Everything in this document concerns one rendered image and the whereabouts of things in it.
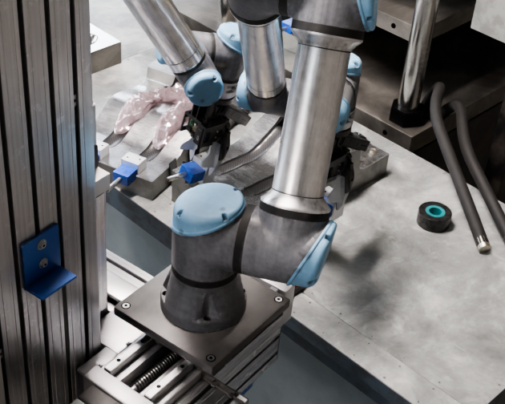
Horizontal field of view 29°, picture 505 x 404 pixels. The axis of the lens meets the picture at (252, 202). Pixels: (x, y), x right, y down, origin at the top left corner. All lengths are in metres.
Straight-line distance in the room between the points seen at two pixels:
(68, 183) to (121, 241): 1.10
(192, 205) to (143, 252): 0.96
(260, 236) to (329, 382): 0.70
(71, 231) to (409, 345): 0.81
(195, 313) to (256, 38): 0.48
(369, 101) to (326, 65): 1.34
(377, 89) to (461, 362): 1.11
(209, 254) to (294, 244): 0.14
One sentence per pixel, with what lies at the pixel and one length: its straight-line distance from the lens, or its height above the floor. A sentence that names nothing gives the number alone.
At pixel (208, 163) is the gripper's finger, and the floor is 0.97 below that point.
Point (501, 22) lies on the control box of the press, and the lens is 2.65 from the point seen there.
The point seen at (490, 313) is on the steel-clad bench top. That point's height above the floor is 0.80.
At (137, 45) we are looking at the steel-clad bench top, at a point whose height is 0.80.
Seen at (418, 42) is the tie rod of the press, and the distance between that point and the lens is 2.66.
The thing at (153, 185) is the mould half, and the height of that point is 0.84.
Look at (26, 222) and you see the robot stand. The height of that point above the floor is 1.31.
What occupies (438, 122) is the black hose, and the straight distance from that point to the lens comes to 2.56.
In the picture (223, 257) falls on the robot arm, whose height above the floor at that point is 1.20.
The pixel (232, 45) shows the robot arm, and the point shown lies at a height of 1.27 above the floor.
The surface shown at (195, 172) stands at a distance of 2.22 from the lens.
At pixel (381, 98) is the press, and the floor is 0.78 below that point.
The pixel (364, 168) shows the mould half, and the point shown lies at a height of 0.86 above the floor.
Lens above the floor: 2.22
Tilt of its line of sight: 37 degrees down
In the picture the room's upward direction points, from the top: 5 degrees clockwise
